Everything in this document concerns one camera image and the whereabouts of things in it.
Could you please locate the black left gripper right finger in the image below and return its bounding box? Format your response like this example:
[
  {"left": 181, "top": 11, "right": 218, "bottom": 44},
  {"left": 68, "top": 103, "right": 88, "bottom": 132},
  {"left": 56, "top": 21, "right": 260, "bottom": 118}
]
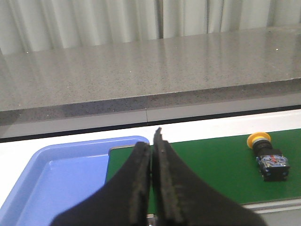
[{"left": 152, "top": 128, "right": 265, "bottom": 226}]

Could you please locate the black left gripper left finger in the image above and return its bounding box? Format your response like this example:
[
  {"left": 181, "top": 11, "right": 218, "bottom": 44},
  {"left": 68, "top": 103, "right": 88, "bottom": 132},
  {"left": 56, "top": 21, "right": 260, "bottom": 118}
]
[{"left": 51, "top": 142, "right": 151, "bottom": 226}]

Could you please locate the yellow emergency push button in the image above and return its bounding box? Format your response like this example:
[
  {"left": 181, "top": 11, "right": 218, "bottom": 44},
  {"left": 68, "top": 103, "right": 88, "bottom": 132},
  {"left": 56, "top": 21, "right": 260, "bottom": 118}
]
[{"left": 246, "top": 132, "right": 290, "bottom": 181}]

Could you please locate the green conveyor belt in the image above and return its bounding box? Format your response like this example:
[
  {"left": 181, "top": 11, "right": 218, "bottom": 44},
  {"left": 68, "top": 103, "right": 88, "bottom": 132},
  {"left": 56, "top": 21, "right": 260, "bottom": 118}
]
[{"left": 104, "top": 128, "right": 301, "bottom": 212}]

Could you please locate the blue plastic tray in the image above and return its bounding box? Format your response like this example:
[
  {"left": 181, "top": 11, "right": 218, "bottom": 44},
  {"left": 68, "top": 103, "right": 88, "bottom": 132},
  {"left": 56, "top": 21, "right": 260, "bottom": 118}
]
[{"left": 0, "top": 136, "right": 148, "bottom": 226}]

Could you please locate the grey stone countertop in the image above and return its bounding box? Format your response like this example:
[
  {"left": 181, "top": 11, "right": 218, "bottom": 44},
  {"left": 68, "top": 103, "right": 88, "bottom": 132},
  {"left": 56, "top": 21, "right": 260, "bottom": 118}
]
[{"left": 0, "top": 24, "right": 301, "bottom": 126}]

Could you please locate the white pleated curtain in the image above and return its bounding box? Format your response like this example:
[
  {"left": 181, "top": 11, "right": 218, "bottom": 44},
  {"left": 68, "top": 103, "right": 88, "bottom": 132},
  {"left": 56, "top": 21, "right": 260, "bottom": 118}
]
[{"left": 0, "top": 0, "right": 301, "bottom": 55}]

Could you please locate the aluminium conveyor rail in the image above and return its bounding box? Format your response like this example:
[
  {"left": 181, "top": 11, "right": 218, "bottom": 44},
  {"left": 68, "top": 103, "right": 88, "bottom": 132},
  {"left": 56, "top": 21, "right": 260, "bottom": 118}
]
[{"left": 242, "top": 197, "right": 301, "bottom": 214}]

